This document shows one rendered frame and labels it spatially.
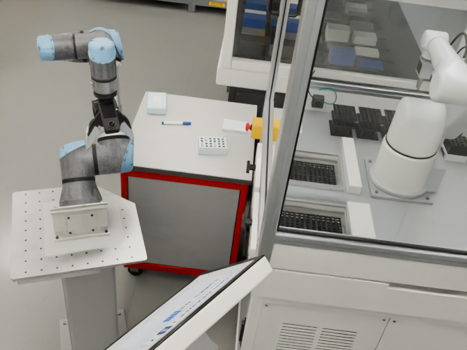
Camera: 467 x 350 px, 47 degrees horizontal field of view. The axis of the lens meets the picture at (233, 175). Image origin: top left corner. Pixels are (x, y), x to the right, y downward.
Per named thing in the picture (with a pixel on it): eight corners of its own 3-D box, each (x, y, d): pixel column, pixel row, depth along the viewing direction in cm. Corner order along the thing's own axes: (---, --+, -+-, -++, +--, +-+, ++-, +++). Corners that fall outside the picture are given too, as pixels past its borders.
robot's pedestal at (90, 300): (62, 379, 231) (41, 259, 184) (59, 321, 253) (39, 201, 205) (133, 364, 239) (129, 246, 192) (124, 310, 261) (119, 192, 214)
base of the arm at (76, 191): (60, 207, 184) (58, 178, 184) (58, 209, 198) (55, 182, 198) (105, 202, 189) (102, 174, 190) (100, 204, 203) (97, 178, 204)
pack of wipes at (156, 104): (166, 115, 261) (166, 107, 258) (146, 114, 260) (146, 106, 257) (167, 99, 273) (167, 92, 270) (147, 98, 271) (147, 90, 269)
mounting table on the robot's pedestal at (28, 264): (14, 301, 183) (10, 279, 176) (17, 214, 215) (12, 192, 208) (147, 281, 196) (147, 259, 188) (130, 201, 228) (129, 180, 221)
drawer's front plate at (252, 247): (247, 270, 181) (251, 248, 175) (251, 212, 204) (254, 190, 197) (251, 271, 181) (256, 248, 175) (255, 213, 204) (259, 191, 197)
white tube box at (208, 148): (199, 154, 239) (199, 147, 237) (197, 143, 246) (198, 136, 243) (226, 155, 241) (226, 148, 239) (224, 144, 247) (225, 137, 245)
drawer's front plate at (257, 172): (251, 208, 206) (254, 186, 199) (254, 162, 229) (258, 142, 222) (256, 209, 206) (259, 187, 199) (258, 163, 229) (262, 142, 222)
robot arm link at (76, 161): (62, 182, 199) (59, 146, 200) (100, 178, 201) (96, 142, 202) (59, 179, 187) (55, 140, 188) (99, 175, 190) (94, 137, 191)
